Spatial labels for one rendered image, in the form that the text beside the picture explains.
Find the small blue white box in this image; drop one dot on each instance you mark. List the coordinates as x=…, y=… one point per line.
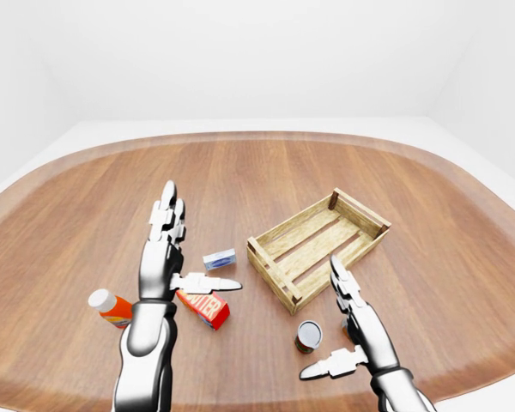
x=219, y=259

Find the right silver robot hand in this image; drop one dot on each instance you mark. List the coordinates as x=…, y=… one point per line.
x=371, y=330

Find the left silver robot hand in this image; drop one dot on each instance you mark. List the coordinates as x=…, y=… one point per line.
x=156, y=266

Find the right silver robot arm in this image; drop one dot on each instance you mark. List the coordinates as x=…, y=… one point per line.
x=401, y=392

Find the tin can with silver lid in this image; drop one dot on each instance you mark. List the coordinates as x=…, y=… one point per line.
x=308, y=337

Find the wooden slat tray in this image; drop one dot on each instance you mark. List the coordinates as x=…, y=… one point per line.
x=317, y=249

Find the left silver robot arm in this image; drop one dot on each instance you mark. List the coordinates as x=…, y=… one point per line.
x=143, y=356

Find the red yellow butter box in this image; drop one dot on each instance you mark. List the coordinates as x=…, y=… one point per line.
x=206, y=308

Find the orange bottle with white cap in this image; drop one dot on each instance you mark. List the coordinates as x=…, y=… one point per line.
x=111, y=310

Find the small orange object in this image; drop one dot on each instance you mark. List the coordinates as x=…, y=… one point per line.
x=345, y=329

